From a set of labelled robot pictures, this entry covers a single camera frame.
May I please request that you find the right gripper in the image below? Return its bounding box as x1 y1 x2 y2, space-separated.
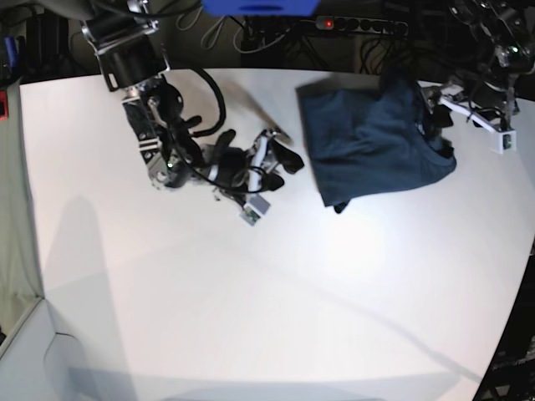
187 141 304 201

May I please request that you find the red box at edge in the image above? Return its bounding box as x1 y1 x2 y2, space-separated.
0 90 9 121

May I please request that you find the green cloth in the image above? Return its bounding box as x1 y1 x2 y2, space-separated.
1 83 43 338

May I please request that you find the light grey storage bin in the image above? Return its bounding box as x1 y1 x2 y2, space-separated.
0 294 139 401

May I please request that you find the grey looped cable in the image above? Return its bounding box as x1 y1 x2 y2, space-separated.
175 0 229 49

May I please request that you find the blue plastic box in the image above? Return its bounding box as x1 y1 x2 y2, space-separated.
201 0 320 16

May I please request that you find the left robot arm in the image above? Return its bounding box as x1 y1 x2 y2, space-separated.
415 1 534 150

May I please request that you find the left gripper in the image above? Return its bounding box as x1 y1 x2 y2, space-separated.
425 81 520 137

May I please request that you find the black power strip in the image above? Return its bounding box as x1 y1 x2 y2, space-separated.
314 16 409 37

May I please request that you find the dark blue t-shirt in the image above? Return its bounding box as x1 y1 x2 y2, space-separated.
299 79 456 213

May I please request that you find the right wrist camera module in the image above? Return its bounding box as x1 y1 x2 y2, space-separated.
241 129 281 226

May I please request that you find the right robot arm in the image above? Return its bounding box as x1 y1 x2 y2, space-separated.
41 1 304 205

